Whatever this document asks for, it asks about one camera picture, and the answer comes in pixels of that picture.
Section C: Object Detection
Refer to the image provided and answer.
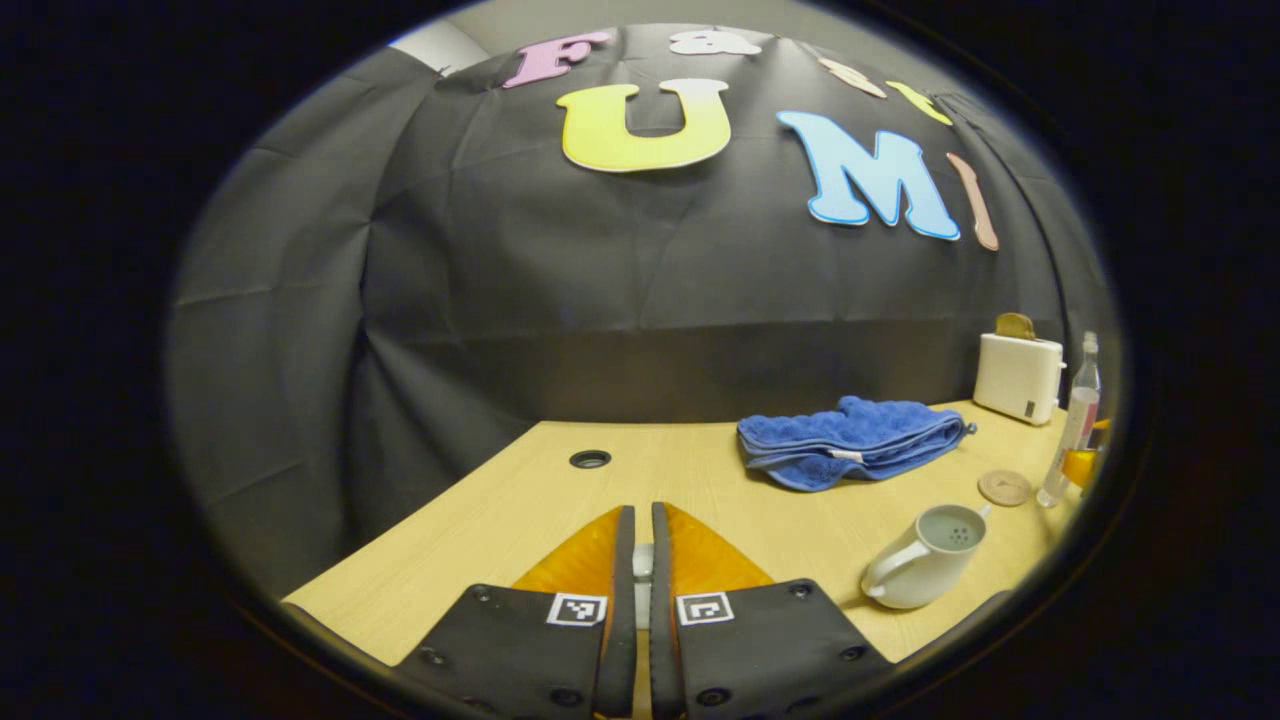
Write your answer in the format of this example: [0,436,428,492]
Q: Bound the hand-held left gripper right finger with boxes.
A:
[650,500,896,720]

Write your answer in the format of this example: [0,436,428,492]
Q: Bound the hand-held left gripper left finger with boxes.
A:
[395,503,638,720]

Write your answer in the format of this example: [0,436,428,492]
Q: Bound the clear water bottle red label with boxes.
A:
[1036,331,1103,509]

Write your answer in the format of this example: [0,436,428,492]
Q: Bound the round cork coaster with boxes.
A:
[977,469,1033,507]

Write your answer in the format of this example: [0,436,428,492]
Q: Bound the white ceramic teacup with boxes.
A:
[860,503,993,611]

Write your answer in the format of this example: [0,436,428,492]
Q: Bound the white toaster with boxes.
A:
[972,332,1067,427]

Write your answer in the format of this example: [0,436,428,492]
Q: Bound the blue folded towel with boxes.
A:
[737,395,978,493]

